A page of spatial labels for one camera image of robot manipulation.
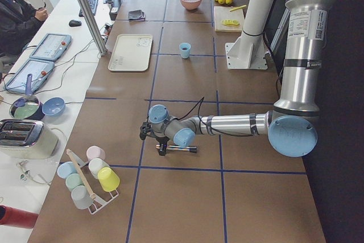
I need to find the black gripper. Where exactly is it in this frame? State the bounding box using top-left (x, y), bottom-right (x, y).
top-left (156, 137), bottom-right (169, 156)

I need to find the steel muddler black tip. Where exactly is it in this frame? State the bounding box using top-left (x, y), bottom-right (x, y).
top-left (166, 145), bottom-right (197, 153)

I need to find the yellow cup on rack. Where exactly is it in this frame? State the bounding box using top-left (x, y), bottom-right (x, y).
top-left (97, 167), bottom-right (121, 192)

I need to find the pink cup on rack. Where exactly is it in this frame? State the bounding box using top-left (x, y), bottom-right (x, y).
top-left (86, 146), bottom-right (106, 162)

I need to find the white cup on rack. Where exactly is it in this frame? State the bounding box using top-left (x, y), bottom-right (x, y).
top-left (88, 158), bottom-right (110, 179)

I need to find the grey cup on rack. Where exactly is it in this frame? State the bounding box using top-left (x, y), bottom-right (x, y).
top-left (71, 185), bottom-right (93, 209)

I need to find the green cup on rack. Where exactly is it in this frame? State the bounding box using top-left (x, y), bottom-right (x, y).
top-left (65, 173), bottom-right (84, 192)

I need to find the light blue plastic cup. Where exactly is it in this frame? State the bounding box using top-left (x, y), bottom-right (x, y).
top-left (179, 42), bottom-right (191, 59)

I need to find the blue cup on rack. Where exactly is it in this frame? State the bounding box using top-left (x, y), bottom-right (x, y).
top-left (57, 161), bottom-right (77, 179)

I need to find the cream bear serving tray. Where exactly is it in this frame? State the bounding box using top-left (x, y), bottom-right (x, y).
top-left (108, 34), bottom-right (153, 72)

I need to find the blue bowl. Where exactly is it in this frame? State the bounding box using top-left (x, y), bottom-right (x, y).
top-left (42, 97), bottom-right (65, 116)

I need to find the grey folded cloth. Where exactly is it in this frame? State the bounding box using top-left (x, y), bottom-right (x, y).
top-left (128, 10), bottom-right (145, 21)

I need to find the white toaster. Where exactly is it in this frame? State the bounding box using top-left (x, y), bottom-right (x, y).
top-left (1, 119), bottom-right (58, 159)

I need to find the blue pot with lid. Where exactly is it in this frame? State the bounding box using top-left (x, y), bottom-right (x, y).
top-left (9, 73), bottom-right (45, 121)

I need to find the wooden cutting board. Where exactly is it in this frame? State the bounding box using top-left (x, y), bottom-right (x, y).
top-left (214, 6), bottom-right (245, 32)

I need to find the lemon slices row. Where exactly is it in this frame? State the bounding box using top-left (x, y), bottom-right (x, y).
top-left (221, 19), bottom-right (239, 26)

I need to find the lower teach pendant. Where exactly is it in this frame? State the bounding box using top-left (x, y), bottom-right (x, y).
top-left (5, 59), bottom-right (55, 94)

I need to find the teach pendant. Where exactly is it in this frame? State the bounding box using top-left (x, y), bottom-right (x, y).
top-left (30, 33), bottom-right (72, 62)
top-left (5, 59), bottom-right (55, 94)

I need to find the upper teach pendant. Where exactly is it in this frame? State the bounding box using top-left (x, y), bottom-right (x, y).
top-left (30, 33), bottom-right (72, 62)

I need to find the black computer mouse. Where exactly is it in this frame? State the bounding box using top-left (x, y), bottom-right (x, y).
top-left (68, 20), bottom-right (82, 27)

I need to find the yellow plastic knife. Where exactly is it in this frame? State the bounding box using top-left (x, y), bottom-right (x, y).
top-left (229, 5), bottom-right (247, 12)

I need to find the black keyboard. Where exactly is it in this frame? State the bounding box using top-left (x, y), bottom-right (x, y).
top-left (78, 0), bottom-right (100, 18)

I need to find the red bottle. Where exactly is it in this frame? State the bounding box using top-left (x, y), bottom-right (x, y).
top-left (1, 205), bottom-right (38, 229)

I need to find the seated person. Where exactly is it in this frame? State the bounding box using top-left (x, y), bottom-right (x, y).
top-left (0, 0), bottom-right (49, 56)

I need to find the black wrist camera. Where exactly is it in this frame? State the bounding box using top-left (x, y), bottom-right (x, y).
top-left (139, 121), bottom-right (154, 141)

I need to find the black camera cable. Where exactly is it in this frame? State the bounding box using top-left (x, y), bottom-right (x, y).
top-left (176, 96), bottom-right (206, 121)

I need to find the white wire cup rack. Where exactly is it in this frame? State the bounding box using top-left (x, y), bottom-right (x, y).
top-left (66, 149), bottom-right (119, 215)

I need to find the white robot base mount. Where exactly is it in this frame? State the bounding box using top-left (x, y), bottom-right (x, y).
top-left (225, 0), bottom-right (274, 69)

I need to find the aluminium frame post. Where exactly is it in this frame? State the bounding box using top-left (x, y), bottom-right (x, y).
top-left (77, 0), bottom-right (107, 56)

